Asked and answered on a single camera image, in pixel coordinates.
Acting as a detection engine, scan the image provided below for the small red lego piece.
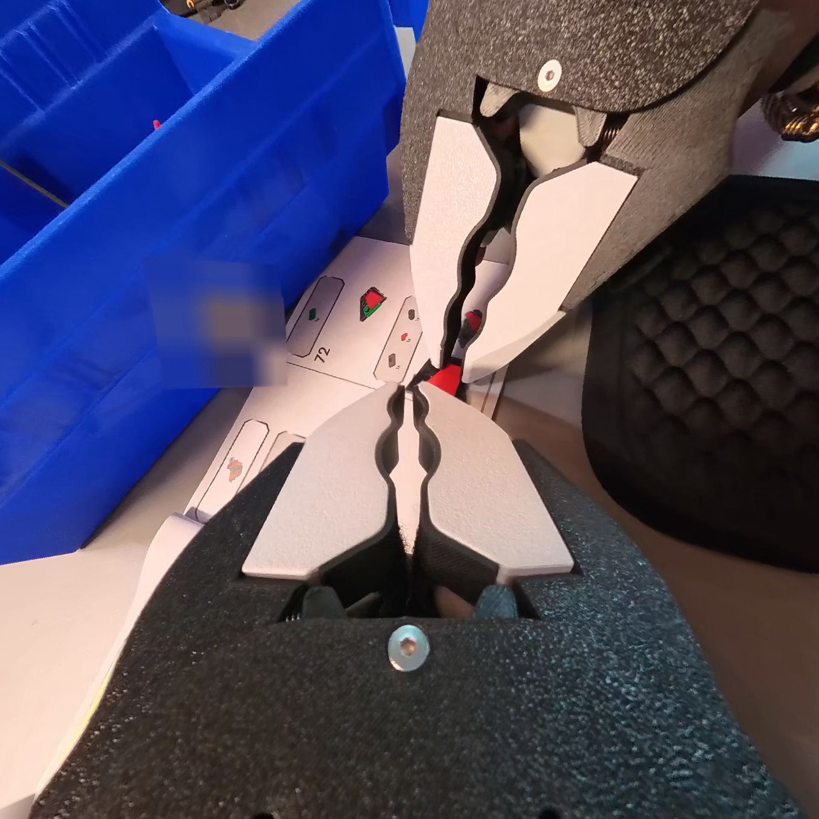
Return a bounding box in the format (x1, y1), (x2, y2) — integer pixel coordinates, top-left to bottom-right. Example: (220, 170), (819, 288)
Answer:
(416, 361), (463, 399)

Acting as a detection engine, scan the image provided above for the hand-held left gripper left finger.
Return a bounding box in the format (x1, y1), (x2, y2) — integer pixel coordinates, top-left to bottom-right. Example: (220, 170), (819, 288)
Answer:
(241, 383), (404, 577)

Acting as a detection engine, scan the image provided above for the white lego instruction booklet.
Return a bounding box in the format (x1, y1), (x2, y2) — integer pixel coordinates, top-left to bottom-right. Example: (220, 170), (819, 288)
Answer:
(137, 235), (513, 615)

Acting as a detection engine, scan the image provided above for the black quilted cushion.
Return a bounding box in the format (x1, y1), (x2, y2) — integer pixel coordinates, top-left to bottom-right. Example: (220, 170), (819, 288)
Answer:
(581, 174), (819, 575)

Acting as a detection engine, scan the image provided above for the thin black wire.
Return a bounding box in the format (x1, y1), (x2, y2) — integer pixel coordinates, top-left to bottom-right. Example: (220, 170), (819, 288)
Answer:
(0, 160), (70, 209)

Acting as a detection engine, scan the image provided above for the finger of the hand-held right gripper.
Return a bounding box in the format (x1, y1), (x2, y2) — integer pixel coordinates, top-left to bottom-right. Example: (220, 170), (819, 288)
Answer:
(411, 110), (504, 367)
(461, 105), (642, 386)

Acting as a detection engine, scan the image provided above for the large blue plastic bin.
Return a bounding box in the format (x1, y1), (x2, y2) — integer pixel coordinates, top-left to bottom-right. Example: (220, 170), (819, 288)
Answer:
(0, 0), (408, 565)

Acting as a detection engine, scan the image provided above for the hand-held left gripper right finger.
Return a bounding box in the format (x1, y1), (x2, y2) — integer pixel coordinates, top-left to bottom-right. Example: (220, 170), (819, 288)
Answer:
(412, 384), (575, 586)

